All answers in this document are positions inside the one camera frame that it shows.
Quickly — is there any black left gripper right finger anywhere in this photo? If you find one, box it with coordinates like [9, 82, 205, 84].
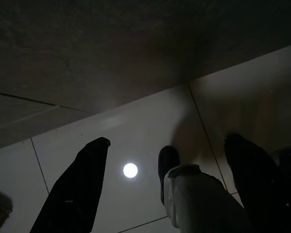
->
[223, 133, 291, 233]

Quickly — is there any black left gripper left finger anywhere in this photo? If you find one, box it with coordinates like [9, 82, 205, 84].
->
[30, 137, 111, 233]

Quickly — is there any robot left grey lower leg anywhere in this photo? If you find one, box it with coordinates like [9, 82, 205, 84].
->
[163, 164, 253, 233]

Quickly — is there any robot left black foot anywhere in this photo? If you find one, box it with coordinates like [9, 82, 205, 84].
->
[157, 145, 180, 206]

